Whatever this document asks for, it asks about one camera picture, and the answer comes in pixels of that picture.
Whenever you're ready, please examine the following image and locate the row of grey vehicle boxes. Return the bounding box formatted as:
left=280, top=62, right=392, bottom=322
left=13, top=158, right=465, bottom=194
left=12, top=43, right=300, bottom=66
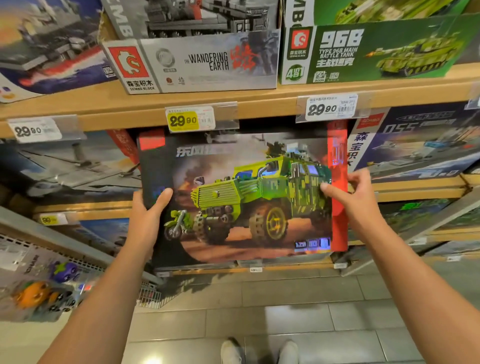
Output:
left=101, top=0, right=280, bottom=40

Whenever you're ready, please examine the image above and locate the wooden shelf unit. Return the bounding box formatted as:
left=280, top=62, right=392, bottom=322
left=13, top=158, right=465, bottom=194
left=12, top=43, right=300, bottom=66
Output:
left=0, top=63, right=480, bottom=279

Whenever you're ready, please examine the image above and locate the white wire display rack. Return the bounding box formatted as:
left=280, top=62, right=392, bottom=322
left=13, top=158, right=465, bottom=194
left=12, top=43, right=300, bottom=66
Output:
left=0, top=206, right=162, bottom=325

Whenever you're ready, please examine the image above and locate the green armoured truck box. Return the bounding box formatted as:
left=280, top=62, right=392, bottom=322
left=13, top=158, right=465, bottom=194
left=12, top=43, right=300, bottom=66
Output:
left=137, top=120, right=350, bottom=273

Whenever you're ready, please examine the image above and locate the person's left forearm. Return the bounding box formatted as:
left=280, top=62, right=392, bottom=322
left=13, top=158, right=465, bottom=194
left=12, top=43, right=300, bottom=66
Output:
left=37, top=247, right=159, bottom=364

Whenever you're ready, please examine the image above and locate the row of green tank boxes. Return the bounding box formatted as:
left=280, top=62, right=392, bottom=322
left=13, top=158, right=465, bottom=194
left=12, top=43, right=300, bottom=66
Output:
left=283, top=0, right=480, bottom=27

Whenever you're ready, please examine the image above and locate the person's right hand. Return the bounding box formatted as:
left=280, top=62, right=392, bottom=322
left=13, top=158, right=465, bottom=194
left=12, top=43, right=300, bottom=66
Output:
left=320, top=168, right=389, bottom=243

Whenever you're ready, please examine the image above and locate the green display carton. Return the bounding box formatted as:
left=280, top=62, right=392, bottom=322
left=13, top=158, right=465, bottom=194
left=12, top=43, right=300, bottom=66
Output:
left=279, top=13, right=480, bottom=86

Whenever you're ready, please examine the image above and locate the person's left hand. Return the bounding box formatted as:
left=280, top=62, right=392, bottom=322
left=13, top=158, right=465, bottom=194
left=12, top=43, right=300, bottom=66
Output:
left=122, top=187, right=175, bottom=262

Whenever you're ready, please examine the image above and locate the grey display carton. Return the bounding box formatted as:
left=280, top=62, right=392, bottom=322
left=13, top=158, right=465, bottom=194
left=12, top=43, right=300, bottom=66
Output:
left=99, top=28, right=282, bottom=96

